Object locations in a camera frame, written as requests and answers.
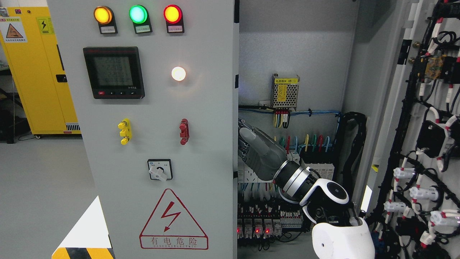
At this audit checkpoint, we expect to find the relay and terminal row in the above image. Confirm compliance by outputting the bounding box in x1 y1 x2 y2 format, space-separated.
236 196 312 241

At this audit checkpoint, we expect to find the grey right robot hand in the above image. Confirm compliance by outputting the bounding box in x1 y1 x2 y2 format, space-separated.
238 119 288 181

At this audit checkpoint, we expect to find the grey cabinet door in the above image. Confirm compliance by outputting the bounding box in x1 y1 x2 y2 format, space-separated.
47 0 239 259
344 0 459 259

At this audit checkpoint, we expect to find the amber indicator lamp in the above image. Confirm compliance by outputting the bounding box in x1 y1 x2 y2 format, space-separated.
93 5 117 35

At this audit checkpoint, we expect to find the red indicator lamp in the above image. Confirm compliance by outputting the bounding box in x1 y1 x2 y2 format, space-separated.
163 4 185 34

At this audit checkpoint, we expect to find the red terminal post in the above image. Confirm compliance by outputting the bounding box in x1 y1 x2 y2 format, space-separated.
179 118 190 145

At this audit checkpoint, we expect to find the perforated metal power supply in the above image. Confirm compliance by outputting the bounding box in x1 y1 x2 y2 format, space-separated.
272 73 300 110

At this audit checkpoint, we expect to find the black white surge protector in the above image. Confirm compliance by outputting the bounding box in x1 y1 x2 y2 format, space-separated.
300 146 335 180

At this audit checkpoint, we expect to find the green indicator lamp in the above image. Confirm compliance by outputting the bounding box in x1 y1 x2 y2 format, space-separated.
129 5 153 34

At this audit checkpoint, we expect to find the white indicator lamp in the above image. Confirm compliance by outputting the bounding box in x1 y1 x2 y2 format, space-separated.
171 66 186 82

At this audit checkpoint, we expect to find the yellow terminal post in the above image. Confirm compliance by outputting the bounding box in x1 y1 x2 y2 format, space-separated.
117 118 133 145

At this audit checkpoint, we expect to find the white sockets and breakers row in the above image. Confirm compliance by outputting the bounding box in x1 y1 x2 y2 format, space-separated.
237 150 301 183

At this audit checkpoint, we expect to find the red electric hazard sticker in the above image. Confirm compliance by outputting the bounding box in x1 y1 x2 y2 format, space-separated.
139 188 208 250

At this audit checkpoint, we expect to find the yellow safety cabinet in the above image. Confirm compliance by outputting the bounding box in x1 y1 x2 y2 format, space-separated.
1 7 81 135

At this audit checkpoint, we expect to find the black digital power meter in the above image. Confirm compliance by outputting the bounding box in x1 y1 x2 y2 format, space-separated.
83 46 145 99

